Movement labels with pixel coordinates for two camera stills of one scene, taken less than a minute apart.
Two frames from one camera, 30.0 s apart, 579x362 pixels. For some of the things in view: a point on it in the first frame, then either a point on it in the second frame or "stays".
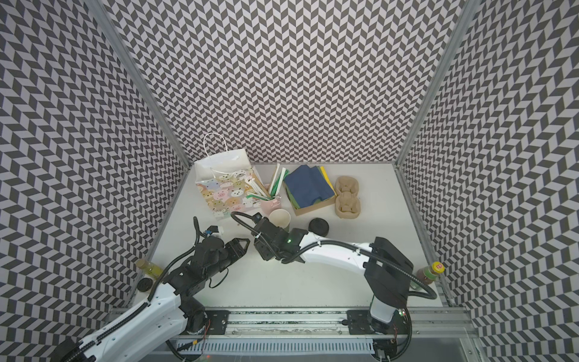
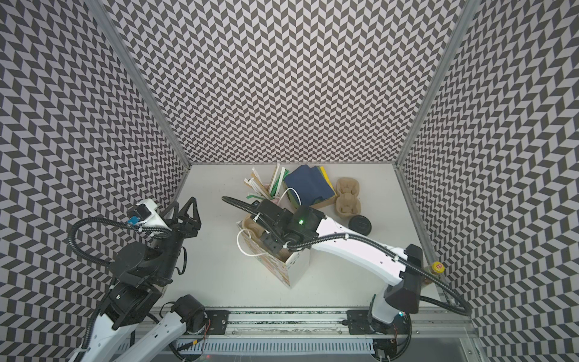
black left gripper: [236, 250] → [193, 224]
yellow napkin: [324, 171] stays
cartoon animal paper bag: [221, 178] → [292, 271]
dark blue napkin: [307, 184] stays
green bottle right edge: [427, 274] stays
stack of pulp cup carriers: [347, 205] stays
